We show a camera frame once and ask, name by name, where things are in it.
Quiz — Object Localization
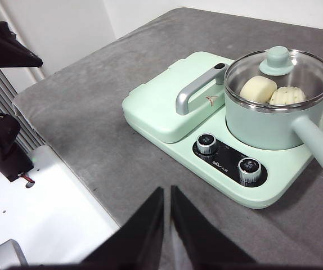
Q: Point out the silver control knob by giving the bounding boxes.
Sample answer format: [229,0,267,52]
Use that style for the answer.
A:
[237,157,261,183]
[196,134,217,155]

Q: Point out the green hinged griddle cover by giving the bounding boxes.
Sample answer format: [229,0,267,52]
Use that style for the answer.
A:
[122,51,235,144]

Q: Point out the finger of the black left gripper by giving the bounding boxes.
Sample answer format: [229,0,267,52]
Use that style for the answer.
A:
[0,22,44,69]

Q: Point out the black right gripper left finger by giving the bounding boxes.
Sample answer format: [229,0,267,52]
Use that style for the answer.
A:
[82,186,165,266]

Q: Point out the green pot with handle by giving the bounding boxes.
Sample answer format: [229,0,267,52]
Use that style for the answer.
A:
[225,49,323,173]

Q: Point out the silver griddle cover handle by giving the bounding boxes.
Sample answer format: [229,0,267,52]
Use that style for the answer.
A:
[175,63,226,115]

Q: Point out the smooth plain white bun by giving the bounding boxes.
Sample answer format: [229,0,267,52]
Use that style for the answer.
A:
[239,75,277,104]

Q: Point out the glass lid with green knob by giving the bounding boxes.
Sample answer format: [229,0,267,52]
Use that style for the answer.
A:
[225,46,323,109]

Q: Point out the green breakfast machine base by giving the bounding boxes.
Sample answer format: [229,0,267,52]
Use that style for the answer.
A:
[122,50,323,209]

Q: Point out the thin red cable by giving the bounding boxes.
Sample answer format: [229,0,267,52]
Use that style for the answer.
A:
[17,173,36,187]

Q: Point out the ridged white bun green dots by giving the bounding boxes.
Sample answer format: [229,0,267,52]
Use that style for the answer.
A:
[268,85,306,106]

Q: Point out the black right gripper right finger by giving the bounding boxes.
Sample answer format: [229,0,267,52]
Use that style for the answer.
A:
[171,184,258,266]

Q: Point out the grey ribbed aluminium frame beam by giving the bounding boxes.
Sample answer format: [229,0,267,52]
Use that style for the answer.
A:
[0,0,47,181]

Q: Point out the grey rounded mount block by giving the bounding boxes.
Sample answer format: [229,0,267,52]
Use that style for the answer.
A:
[0,238,29,270]

